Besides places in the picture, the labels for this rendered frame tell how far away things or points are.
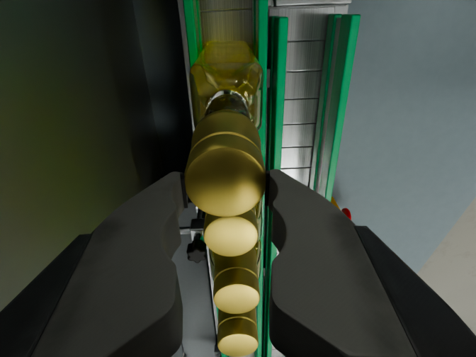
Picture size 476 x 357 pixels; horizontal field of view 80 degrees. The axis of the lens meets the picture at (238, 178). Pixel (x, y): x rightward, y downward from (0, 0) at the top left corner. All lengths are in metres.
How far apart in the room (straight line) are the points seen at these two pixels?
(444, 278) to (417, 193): 1.74
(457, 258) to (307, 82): 2.07
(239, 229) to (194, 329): 0.62
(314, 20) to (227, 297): 0.35
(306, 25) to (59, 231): 0.36
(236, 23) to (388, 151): 0.43
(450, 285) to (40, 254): 2.51
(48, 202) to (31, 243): 0.03
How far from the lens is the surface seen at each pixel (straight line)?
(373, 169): 0.70
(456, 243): 2.28
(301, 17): 0.43
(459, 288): 2.65
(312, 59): 0.43
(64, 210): 0.24
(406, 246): 0.89
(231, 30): 0.42
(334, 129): 0.38
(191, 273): 0.63
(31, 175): 0.21
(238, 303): 0.22
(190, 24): 0.33
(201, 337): 0.81
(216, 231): 0.18
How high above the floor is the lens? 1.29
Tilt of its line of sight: 60 degrees down
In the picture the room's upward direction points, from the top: 176 degrees clockwise
